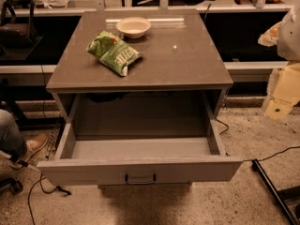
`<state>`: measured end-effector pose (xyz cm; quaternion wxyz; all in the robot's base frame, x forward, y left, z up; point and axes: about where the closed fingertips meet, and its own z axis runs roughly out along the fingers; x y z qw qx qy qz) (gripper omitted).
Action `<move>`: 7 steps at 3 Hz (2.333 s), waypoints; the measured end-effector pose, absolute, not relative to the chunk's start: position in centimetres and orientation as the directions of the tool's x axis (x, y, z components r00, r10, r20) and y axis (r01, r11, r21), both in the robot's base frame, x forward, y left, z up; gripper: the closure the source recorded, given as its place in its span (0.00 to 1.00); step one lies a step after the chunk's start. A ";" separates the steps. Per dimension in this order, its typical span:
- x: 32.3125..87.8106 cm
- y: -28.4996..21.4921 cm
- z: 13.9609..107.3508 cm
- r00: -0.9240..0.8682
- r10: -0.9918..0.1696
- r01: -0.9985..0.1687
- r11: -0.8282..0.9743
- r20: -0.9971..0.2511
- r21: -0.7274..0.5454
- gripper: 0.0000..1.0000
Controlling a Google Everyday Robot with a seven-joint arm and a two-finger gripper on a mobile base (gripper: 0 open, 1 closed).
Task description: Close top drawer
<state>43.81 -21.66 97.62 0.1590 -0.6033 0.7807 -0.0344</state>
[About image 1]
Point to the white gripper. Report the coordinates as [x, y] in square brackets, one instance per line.
[290, 37]

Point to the grey top drawer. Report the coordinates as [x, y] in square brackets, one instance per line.
[140, 139]

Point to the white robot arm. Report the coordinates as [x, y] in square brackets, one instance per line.
[286, 36]

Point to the grey drawer cabinet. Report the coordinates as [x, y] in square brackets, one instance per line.
[177, 54]

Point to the white paper bowl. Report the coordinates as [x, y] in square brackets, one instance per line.
[133, 27]

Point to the green chip bag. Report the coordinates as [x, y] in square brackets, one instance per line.
[112, 52]

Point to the tan shoe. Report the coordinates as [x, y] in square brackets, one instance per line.
[31, 147]

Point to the person's jeans leg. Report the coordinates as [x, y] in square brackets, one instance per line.
[11, 139]

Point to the black chair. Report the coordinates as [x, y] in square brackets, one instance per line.
[17, 40]

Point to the black caster wheel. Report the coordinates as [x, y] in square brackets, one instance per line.
[16, 187]

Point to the black metal floor frame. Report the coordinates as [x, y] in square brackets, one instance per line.
[281, 196]

